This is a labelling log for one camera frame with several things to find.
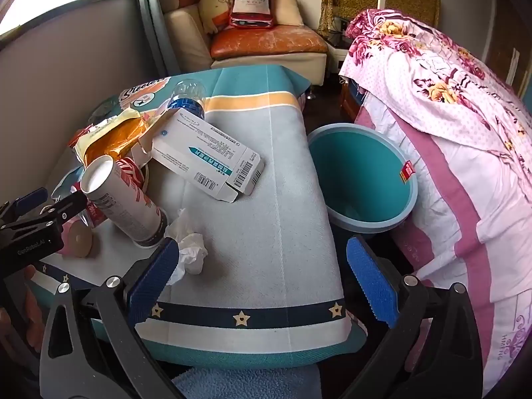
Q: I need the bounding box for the orange leather seat cushion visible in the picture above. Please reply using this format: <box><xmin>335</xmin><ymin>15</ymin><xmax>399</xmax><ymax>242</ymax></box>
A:
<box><xmin>210</xmin><ymin>24</ymin><xmax>329</xmax><ymax>61</ymax></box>

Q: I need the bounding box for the yellow orange snack bag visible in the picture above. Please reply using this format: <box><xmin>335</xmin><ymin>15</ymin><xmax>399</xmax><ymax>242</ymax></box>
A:
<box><xmin>75</xmin><ymin>108</ymin><xmax>156</xmax><ymax>167</ymax></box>

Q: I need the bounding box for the grey partition panel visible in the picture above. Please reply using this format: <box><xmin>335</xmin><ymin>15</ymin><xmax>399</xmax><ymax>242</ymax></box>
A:
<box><xmin>0</xmin><ymin>0</ymin><xmax>167</xmax><ymax>208</ymax></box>

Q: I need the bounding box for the red snack packet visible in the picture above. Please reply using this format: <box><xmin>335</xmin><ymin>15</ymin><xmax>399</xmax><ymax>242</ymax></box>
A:
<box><xmin>68</xmin><ymin>127</ymin><xmax>94</xmax><ymax>148</ymax></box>

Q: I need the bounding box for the beige pillow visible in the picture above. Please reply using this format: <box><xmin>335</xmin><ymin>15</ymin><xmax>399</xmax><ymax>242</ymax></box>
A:
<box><xmin>272</xmin><ymin>0</ymin><xmax>306</xmax><ymax>26</ymax></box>

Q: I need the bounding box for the bottle-shaped printed pillow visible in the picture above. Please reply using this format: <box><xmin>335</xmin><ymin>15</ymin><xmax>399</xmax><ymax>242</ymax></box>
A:
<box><xmin>229</xmin><ymin>0</ymin><xmax>275</xmax><ymax>31</ymax></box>

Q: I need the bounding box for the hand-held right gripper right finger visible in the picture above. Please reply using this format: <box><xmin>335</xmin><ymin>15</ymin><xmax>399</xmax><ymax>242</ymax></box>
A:
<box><xmin>341</xmin><ymin>235</ymin><xmax>485</xmax><ymax>399</ymax></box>

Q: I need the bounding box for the teal orange grey printed tablecloth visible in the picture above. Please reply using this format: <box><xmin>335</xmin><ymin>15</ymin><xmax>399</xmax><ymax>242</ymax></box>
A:
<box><xmin>25</xmin><ymin>66</ymin><xmax>368</xmax><ymax>368</ymax></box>

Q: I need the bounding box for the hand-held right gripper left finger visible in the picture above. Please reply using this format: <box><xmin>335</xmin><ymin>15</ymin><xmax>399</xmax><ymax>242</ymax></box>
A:
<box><xmin>39</xmin><ymin>237</ymin><xmax>180</xmax><ymax>399</ymax></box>

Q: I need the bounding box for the white red paper tube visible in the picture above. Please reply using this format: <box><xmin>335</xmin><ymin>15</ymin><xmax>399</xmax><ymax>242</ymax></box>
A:
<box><xmin>80</xmin><ymin>155</ymin><xmax>167</xmax><ymax>249</ymax></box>

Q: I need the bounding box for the egg-shaped plastic shell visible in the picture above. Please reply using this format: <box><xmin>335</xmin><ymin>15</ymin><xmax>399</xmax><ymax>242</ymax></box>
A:
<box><xmin>58</xmin><ymin>216</ymin><xmax>94</xmax><ymax>258</ymax></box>

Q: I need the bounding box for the teal plastic trash bin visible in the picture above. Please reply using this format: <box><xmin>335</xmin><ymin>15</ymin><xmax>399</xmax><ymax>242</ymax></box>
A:
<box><xmin>307</xmin><ymin>124</ymin><xmax>418</xmax><ymax>239</ymax></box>

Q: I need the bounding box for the white medicine box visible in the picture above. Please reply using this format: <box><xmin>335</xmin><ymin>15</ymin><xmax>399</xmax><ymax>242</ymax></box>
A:
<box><xmin>139</xmin><ymin>108</ymin><xmax>266</xmax><ymax>203</ymax></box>

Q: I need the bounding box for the wooden door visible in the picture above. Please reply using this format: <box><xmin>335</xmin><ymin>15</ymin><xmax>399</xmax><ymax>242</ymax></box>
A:
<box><xmin>484</xmin><ymin>0</ymin><xmax>532</xmax><ymax>92</ymax></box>

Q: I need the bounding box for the blue green tissue pack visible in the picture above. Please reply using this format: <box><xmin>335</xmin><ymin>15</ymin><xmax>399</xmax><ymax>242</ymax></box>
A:
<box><xmin>52</xmin><ymin>170</ymin><xmax>84</xmax><ymax>200</ymax></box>

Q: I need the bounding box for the wooden stool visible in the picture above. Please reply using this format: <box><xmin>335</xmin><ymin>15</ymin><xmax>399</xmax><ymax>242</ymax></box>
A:
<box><xmin>338</xmin><ymin>77</ymin><xmax>366</xmax><ymax>123</ymax></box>

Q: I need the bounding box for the white tissue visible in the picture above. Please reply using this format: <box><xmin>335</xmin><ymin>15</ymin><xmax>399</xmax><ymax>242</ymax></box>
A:
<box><xmin>164</xmin><ymin>208</ymin><xmax>208</xmax><ymax>285</ymax></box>

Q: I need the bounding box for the person's left hand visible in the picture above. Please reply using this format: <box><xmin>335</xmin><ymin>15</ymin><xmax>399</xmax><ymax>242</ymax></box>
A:
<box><xmin>0</xmin><ymin>264</ymin><xmax>48</xmax><ymax>341</ymax></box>

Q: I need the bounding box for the red striped paper cup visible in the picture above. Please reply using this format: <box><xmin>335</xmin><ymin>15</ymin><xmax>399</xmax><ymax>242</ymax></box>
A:
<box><xmin>114</xmin><ymin>157</ymin><xmax>151</xmax><ymax>192</ymax></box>

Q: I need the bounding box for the yellow cartoon pillow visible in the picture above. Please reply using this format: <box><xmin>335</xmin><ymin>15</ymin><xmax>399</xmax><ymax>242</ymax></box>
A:
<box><xmin>198</xmin><ymin>0</ymin><xmax>237</xmax><ymax>36</ymax></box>

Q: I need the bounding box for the grey curtain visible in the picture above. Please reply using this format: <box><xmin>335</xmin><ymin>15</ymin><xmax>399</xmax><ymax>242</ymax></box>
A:
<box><xmin>137</xmin><ymin>0</ymin><xmax>184</xmax><ymax>77</ymax></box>

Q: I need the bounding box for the pink floral quilt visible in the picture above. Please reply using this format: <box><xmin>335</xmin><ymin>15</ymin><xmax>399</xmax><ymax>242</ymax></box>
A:
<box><xmin>338</xmin><ymin>8</ymin><xmax>532</xmax><ymax>200</ymax></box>

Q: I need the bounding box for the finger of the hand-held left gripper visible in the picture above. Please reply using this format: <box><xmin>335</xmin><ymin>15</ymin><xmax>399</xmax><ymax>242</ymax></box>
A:
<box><xmin>8</xmin><ymin>191</ymin><xmax>90</xmax><ymax>237</ymax></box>
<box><xmin>0</xmin><ymin>188</ymin><xmax>51</xmax><ymax>221</ymax></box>

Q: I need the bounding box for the beige armchair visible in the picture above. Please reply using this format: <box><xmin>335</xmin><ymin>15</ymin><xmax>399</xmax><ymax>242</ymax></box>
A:
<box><xmin>157</xmin><ymin>0</ymin><xmax>329</xmax><ymax>88</ymax></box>

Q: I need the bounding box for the clear plastic water bottle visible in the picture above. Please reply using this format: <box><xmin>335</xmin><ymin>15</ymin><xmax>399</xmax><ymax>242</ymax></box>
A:
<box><xmin>166</xmin><ymin>79</ymin><xmax>207</xmax><ymax>119</ymax></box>

